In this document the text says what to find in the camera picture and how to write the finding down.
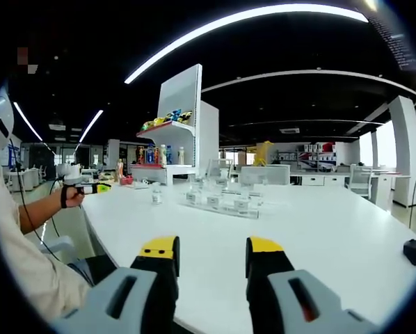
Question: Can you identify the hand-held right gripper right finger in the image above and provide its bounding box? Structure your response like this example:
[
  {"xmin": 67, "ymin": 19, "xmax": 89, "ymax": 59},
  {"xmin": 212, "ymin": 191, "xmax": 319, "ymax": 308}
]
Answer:
[{"xmin": 245, "ymin": 236, "xmax": 374, "ymax": 334}]

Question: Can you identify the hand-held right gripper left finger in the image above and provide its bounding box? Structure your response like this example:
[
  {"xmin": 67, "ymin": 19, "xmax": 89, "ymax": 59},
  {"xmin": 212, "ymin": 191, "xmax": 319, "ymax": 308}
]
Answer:
[{"xmin": 53, "ymin": 235, "xmax": 181, "ymax": 334}]

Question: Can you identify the clear acrylic reagent rack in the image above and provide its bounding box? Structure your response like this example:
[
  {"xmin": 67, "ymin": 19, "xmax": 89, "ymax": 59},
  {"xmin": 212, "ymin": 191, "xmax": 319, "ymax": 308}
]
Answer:
[{"xmin": 184, "ymin": 166, "xmax": 265, "ymax": 221}]

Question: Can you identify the storage rack with white boxes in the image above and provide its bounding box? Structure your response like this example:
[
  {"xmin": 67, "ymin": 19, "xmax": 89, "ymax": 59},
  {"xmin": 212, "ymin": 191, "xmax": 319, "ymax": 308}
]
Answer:
[{"xmin": 275, "ymin": 141, "xmax": 337, "ymax": 168}]

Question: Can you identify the person's left hand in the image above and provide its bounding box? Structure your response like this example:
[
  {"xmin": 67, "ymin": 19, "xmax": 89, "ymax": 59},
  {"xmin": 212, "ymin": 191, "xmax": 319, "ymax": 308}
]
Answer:
[{"xmin": 65, "ymin": 186, "xmax": 86, "ymax": 209}]

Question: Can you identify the short ceiling light strip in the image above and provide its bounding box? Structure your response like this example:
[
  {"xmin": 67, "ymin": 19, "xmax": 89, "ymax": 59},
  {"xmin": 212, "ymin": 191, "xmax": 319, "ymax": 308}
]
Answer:
[
  {"xmin": 79, "ymin": 109, "xmax": 104, "ymax": 143},
  {"xmin": 13, "ymin": 101, "xmax": 44, "ymax": 142}
]

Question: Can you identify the white seat edge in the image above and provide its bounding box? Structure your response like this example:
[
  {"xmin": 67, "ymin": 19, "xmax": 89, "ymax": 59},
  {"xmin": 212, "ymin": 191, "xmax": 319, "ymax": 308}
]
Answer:
[{"xmin": 37, "ymin": 235, "xmax": 77, "ymax": 260}]

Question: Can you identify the row of drink bottles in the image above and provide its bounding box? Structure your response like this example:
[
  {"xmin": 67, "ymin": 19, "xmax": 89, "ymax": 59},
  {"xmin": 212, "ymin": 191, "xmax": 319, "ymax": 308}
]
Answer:
[{"xmin": 137, "ymin": 142, "xmax": 186, "ymax": 166}]

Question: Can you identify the white worn device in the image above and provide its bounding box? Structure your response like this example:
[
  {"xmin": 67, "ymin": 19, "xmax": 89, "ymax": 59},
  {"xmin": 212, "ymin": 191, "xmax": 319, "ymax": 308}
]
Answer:
[{"xmin": 0, "ymin": 86, "xmax": 15, "ymax": 151}]

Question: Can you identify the row of colourful snack packets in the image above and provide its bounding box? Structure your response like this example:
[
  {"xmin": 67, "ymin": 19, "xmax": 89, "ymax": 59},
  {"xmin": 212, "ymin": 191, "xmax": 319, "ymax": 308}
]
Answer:
[{"xmin": 141, "ymin": 109, "xmax": 194, "ymax": 132}]

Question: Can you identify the white desk divider panel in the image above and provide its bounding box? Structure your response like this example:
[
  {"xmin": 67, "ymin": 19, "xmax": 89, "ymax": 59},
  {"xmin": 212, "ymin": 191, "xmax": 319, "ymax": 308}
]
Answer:
[{"xmin": 240, "ymin": 164, "xmax": 291, "ymax": 186}]

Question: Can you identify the white office desk row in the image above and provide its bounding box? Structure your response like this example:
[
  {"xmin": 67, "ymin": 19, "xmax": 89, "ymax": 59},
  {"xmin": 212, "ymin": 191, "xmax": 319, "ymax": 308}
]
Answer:
[{"xmin": 290, "ymin": 170, "xmax": 413, "ymax": 209}]

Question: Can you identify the white mesh office chair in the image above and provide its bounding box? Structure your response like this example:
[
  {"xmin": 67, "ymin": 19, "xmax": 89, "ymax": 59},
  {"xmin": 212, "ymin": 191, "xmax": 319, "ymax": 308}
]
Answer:
[
  {"xmin": 206, "ymin": 158, "xmax": 234, "ymax": 182},
  {"xmin": 345, "ymin": 164, "xmax": 374, "ymax": 200}
]

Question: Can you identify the long curved ceiling light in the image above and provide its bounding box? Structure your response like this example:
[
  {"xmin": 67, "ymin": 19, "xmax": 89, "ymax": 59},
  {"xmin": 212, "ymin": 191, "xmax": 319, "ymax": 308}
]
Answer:
[{"xmin": 124, "ymin": 5, "xmax": 369, "ymax": 84}]

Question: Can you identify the white display shelf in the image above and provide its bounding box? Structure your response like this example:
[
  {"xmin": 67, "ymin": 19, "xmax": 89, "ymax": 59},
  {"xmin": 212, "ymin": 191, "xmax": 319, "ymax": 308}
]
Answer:
[{"xmin": 129, "ymin": 63, "xmax": 220, "ymax": 185}]

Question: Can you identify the black computer mouse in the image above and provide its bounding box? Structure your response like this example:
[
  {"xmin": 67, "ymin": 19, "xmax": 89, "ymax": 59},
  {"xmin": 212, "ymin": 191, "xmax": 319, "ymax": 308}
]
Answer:
[{"xmin": 402, "ymin": 238, "xmax": 416, "ymax": 267}]

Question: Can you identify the dark hanging monitor screen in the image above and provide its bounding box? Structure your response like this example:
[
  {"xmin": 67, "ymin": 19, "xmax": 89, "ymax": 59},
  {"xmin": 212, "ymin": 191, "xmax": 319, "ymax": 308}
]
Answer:
[{"xmin": 385, "ymin": 20, "xmax": 416, "ymax": 70}]

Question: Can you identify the thin black device cable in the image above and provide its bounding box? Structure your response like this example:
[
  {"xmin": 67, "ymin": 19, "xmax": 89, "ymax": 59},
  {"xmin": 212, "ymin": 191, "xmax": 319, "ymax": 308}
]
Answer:
[{"xmin": 8, "ymin": 138, "xmax": 94, "ymax": 286}]

